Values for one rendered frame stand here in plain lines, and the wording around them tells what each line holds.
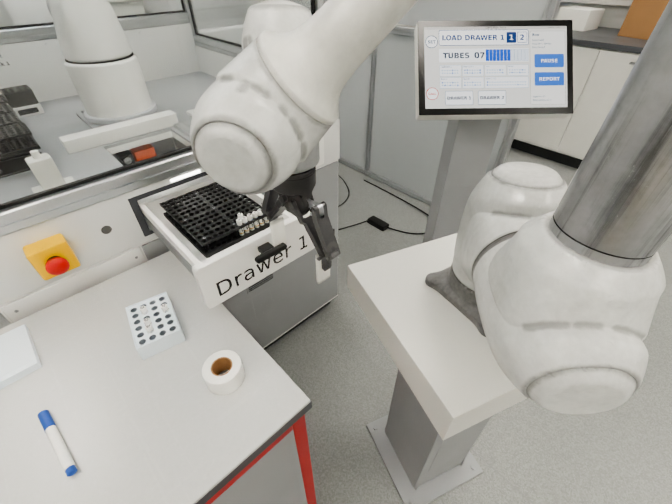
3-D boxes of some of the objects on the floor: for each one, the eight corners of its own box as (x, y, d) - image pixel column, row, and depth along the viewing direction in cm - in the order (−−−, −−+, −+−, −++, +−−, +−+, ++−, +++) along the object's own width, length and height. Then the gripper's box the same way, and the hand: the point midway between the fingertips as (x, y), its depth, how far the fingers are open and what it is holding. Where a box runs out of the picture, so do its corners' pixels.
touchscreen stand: (493, 324, 169) (595, 108, 102) (401, 326, 168) (443, 110, 101) (462, 256, 207) (521, 66, 140) (386, 257, 206) (410, 67, 139)
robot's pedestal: (482, 473, 121) (583, 345, 71) (408, 514, 112) (464, 401, 62) (431, 396, 142) (482, 256, 92) (365, 426, 133) (383, 288, 83)
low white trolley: (322, 513, 112) (311, 400, 63) (121, 741, 80) (-234, 880, 30) (229, 389, 144) (172, 249, 95) (58, 515, 112) (-165, 403, 62)
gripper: (365, 184, 51) (358, 285, 65) (266, 134, 65) (278, 227, 79) (327, 203, 47) (329, 307, 61) (230, 146, 61) (250, 242, 75)
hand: (300, 258), depth 69 cm, fingers open, 13 cm apart
